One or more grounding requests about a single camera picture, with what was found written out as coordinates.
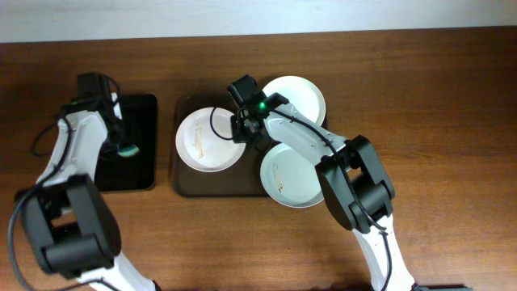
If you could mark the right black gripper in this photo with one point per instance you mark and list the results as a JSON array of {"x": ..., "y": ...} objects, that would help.
[{"x": 243, "y": 129}]

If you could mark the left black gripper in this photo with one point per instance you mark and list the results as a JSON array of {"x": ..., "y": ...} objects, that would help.
[{"x": 119, "y": 142}]

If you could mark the green yellow scrub sponge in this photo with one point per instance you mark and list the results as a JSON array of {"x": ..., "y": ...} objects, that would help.
[{"x": 128, "y": 151}]

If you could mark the white plate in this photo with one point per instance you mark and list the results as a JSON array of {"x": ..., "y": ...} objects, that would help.
[
  {"x": 303, "y": 94},
  {"x": 289, "y": 179},
  {"x": 200, "y": 148}
]

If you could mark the white plate bottom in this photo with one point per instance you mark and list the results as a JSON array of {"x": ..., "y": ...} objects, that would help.
[{"x": 289, "y": 179}]

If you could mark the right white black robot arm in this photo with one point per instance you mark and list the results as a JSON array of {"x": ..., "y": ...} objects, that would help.
[{"x": 354, "y": 183}]

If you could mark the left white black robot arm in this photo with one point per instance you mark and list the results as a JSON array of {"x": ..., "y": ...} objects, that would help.
[{"x": 68, "y": 224}]

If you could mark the black plastic tray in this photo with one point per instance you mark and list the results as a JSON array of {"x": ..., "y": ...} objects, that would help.
[{"x": 140, "y": 118}]

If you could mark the brown clear plastic tray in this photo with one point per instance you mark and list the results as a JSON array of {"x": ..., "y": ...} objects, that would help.
[{"x": 240, "y": 180}]

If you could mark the white plate top dirty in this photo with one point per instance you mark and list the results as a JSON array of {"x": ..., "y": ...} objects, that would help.
[{"x": 303, "y": 94}]

